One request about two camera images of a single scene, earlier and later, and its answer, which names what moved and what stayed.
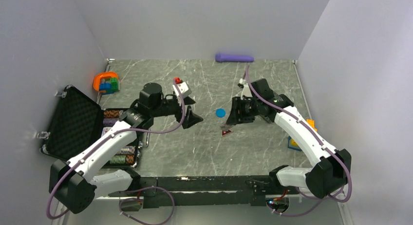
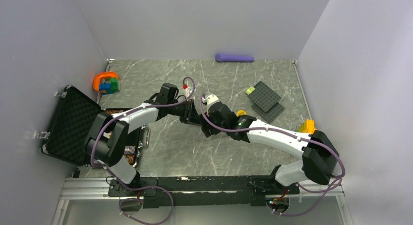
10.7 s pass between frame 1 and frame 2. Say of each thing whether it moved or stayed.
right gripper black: moved
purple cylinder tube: stayed
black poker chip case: stayed
